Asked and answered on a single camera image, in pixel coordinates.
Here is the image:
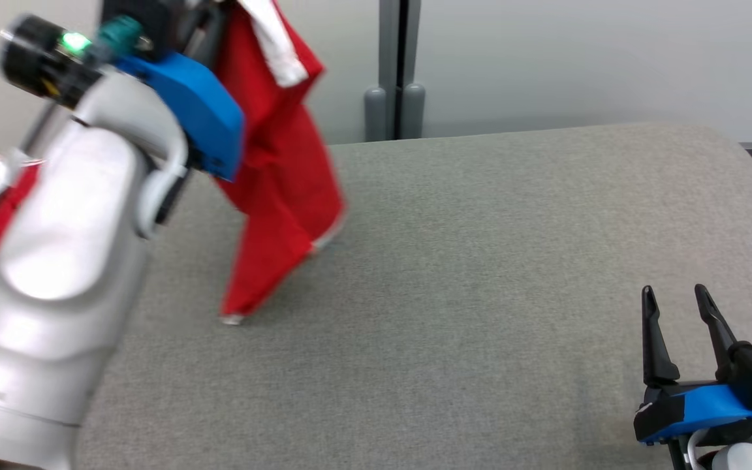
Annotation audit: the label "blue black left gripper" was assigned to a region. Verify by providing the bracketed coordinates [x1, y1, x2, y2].
[0, 0, 246, 181]

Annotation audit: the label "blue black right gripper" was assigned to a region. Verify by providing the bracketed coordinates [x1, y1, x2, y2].
[634, 284, 752, 448]

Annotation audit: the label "red white garment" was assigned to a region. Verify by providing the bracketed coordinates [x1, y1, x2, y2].
[210, 0, 349, 326]

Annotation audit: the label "grey partition post two feet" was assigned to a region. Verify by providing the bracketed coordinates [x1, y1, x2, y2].
[364, 0, 426, 141]

